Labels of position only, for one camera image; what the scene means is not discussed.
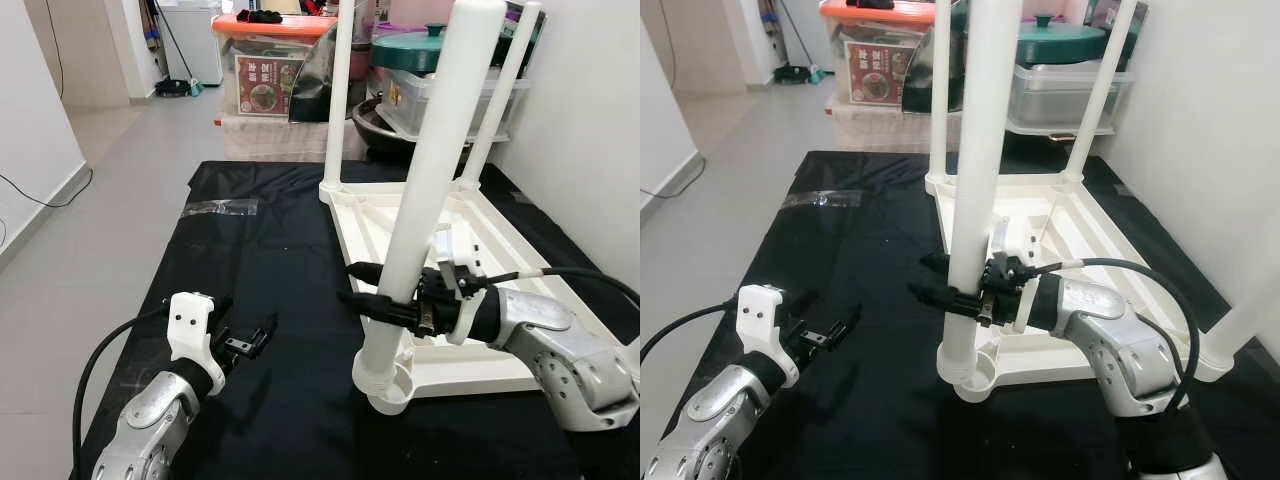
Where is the cream plastic children table top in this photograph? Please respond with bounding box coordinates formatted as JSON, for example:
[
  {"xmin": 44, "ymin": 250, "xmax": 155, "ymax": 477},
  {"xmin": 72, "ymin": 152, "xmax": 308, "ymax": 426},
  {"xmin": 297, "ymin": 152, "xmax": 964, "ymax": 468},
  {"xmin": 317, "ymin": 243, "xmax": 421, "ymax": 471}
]
[
  {"xmin": 925, "ymin": 168, "xmax": 1236, "ymax": 403},
  {"xmin": 318, "ymin": 175, "xmax": 640, "ymax": 416}
]

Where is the black tablecloth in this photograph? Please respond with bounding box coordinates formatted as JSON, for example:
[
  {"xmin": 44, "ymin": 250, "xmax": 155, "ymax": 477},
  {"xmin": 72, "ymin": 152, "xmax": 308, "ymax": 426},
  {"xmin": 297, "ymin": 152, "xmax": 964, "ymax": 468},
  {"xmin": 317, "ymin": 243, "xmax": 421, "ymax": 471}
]
[
  {"xmin": 675, "ymin": 150, "xmax": 1280, "ymax": 480},
  {"xmin": 78, "ymin": 160, "xmax": 640, "ymax": 480}
]

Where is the clear tape strip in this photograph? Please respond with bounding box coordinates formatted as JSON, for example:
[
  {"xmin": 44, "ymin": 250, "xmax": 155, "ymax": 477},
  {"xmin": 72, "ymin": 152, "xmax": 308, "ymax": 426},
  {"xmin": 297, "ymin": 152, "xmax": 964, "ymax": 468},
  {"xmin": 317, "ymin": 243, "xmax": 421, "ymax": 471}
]
[
  {"xmin": 785, "ymin": 190, "xmax": 863, "ymax": 209},
  {"xmin": 183, "ymin": 198, "xmax": 261, "ymax": 219}
]

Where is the black metal wok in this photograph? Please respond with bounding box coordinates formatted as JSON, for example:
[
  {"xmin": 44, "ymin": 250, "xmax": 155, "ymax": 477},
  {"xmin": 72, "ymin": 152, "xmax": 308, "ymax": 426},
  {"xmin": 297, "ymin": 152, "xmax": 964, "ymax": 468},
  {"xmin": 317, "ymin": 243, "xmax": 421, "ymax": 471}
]
[{"xmin": 350, "ymin": 95, "xmax": 421, "ymax": 161}]

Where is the beige patterned cloth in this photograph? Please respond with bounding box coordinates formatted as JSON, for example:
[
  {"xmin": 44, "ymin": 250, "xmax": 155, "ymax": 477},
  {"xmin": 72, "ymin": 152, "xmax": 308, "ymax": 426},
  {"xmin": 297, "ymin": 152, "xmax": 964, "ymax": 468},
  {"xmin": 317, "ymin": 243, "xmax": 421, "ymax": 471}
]
[
  {"xmin": 215, "ymin": 112, "xmax": 366, "ymax": 161},
  {"xmin": 825, "ymin": 100, "xmax": 936, "ymax": 151}
]

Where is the clear plastic storage box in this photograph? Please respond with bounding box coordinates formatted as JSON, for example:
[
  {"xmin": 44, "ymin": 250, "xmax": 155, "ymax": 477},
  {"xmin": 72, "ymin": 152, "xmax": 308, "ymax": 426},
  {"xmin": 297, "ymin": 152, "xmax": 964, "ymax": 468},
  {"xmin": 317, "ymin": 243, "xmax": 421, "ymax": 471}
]
[
  {"xmin": 1005, "ymin": 62, "xmax": 1136, "ymax": 136},
  {"xmin": 380, "ymin": 65, "xmax": 531, "ymax": 141}
]

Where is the black plastic bag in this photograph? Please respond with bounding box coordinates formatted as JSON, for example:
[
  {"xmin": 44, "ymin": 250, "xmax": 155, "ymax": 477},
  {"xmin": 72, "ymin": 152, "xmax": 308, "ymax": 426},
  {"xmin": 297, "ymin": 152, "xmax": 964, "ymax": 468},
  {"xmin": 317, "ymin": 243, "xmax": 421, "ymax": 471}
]
[
  {"xmin": 900, "ymin": 20, "xmax": 966, "ymax": 113},
  {"xmin": 290, "ymin": 25, "xmax": 366, "ymax": 123}
]

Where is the red printed carton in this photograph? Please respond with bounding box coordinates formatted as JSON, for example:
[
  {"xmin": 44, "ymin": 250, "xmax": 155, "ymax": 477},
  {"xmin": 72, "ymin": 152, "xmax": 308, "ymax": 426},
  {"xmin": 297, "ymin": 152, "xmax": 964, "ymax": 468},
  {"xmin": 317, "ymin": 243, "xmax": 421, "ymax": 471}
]
[
  {"xmin": 845, "ymin": 40, "xmax": 916, "ymax": 106},
  {"xmin": 237, "ymin": 55, "xmax": 306, "ymax": 116}
]

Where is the green pot lid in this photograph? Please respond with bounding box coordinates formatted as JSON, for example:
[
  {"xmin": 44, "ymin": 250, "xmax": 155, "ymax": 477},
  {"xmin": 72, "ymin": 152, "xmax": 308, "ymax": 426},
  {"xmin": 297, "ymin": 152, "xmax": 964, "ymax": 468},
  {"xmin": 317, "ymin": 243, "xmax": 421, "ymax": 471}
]
[
  {"xmin": 370, "ymin": 25, "xmax": 451, "ymax": 76},
  {"xmin": 1015, "ymin": 15, "xmax": 1111, "ymax": 71}
]

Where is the green head floor mop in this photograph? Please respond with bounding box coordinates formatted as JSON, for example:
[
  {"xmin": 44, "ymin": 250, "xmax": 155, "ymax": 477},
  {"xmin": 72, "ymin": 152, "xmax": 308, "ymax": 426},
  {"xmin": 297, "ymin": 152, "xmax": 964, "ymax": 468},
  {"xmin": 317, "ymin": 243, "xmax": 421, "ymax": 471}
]
[
  {"xmin": 775, "ymin": 0, "xmax": 826, "ymax": 86},
  {"xmin": 155, "ymin": 0, "xmax": 204, "ymax": 98}
]

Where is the orange lid storage box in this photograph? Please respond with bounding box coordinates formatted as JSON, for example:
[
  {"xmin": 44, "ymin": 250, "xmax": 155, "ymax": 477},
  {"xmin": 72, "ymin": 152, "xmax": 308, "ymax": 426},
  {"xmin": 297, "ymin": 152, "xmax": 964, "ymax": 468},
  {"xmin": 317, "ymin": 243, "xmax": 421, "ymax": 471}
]
[
  {"xmin": 212, "ymin": 8, "xmax": 341, "ymax": 121},
  {"xmin": 820, "ymin": 0, "xmax": 941, "ymax": 111}
]

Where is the white household appliance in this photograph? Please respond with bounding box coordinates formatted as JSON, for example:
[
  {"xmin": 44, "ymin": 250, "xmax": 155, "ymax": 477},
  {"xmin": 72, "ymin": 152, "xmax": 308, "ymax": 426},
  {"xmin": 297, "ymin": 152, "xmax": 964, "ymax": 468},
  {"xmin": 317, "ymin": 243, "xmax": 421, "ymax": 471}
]
[{"xmin": 160, "ymin": 0, "xmax": 226, "ymax": 86}]

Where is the beige wooden door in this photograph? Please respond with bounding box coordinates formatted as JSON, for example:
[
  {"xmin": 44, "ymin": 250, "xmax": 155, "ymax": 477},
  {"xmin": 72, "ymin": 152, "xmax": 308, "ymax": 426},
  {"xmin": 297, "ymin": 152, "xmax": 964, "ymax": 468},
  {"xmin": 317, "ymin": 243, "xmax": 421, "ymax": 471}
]
[
  {"xmin": 650, "ymin": 0, "xmax": 746, "ymax": 96},
  {"xmin": 25, "ymin": 0, "xmax": 131, "ymax": 106}
]

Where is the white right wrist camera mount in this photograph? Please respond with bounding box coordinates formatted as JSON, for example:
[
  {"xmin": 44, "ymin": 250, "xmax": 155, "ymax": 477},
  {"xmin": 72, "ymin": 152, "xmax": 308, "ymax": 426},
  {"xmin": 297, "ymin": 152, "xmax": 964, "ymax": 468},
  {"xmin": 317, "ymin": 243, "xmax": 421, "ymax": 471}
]
[
  {"xmin": 990, "ymin": 215, "xmax": 1046, "ymax": 336},
  {"xmin": 432, "ymin": 225, "xmax": 491, "ymax": 346}
]

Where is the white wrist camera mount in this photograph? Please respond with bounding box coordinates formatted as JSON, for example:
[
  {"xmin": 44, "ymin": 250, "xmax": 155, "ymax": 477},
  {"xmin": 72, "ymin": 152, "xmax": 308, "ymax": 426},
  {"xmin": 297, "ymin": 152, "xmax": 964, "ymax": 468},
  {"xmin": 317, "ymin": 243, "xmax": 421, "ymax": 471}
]
[
  {"xmin": 165, "ymin": 292, "xmax": 229, "ymax": 393},
  {"xmin": 432, "ymin": 225, "xmax": 491, "ymax": 346},
  {"xmin": 990, "ymin": 215, "xmax": 1046, "ymax": 336},
  {"xmin": 735, "ymin": 285, "xmax": 801, "ymax": 389}
]

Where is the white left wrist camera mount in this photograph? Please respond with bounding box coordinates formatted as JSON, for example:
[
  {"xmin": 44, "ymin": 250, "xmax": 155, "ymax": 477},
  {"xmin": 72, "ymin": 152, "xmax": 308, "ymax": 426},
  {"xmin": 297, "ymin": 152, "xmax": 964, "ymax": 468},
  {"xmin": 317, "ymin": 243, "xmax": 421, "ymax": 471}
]
[
  {"xmin": 735, "ymin": 285, "xmax": 801, "ymax": 389},
  {"xmin": 165, "ymin": 292, "xmax": 229, "ymax": 393}
]

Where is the black wall power cable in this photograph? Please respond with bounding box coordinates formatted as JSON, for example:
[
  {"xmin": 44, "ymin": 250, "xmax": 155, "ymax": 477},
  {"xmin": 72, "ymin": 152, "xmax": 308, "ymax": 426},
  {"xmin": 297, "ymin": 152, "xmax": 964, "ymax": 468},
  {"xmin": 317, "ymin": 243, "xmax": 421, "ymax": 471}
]
[
  {"xmin": 0, "ymin": 165, "xmax": 96, "ymax": 246},
  {"xmin": 640, "ymin": 150, "xmax": 706, "ymax": 199}
]

